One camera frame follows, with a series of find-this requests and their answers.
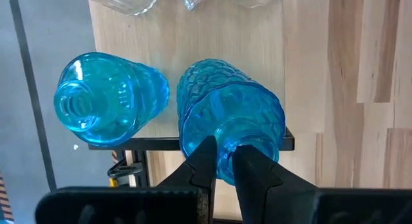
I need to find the teal round glass vase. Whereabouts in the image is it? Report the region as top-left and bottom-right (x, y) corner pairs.
(53, 51), (171, 147)

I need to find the teal textured glass vase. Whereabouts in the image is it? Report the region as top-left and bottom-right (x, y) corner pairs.
(176, 58), (286, 186)

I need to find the wooden shelf black frame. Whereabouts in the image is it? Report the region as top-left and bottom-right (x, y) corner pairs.
(87, 0), (295, 153)

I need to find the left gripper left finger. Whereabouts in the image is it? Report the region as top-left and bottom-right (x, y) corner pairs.
(35, 135), (218, 224)

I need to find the orange black striped cable cover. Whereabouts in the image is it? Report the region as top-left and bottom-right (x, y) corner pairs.
(0, 174), (15, 223)

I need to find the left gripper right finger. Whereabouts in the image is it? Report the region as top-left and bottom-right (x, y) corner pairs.
(232, 145), (412, 224)

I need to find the black aluminium table frame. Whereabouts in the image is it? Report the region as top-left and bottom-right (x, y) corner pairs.
(112, 149), (152, 189)

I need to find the black spring clamp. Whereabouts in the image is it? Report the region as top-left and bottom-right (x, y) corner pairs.
(107, 158), (145, 188)

